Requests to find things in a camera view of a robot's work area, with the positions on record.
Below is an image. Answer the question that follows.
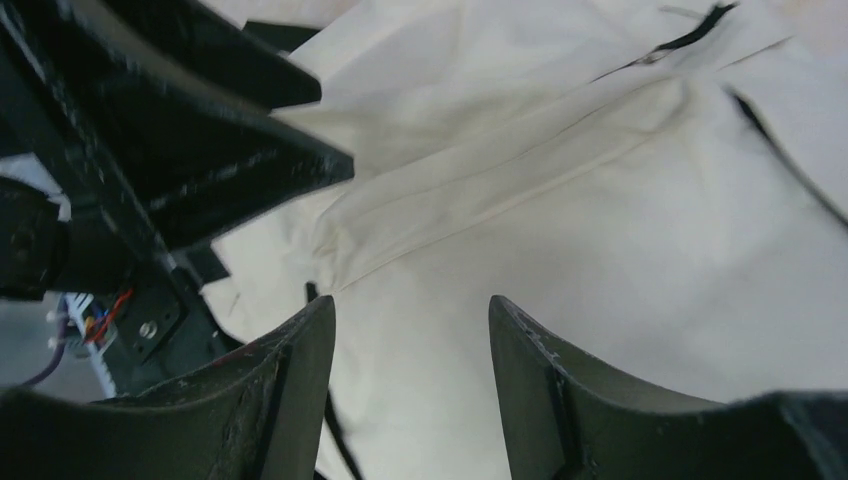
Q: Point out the cream canvas backpack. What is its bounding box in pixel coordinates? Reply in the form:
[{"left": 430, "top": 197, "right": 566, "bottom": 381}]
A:
[{"left": 203, "top": 1, "right": 847, "bottom": 479}]

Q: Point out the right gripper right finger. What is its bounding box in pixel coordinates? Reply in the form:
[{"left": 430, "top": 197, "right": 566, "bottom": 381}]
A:
[{"left": 489, "top": 296, "right": 847, "bottom": 479}]

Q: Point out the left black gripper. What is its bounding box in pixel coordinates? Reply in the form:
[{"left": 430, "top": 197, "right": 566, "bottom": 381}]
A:
[{"left": 0, "top": 0, "right": 356, "bottom": 366}]

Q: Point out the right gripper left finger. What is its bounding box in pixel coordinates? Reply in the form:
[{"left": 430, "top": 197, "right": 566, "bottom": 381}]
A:
[{"left": 1, "top": 296, "right": 335, "bottom": 479}]

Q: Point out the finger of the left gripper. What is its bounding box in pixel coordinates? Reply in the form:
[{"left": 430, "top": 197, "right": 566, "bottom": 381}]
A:
[{"left": 106, "top": 0, "right": 322, "bottom": 110}]

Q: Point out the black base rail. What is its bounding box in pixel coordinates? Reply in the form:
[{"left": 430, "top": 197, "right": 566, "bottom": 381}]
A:
[{"left": 83, "top": 283, "right": 241, "bottom": 398}]

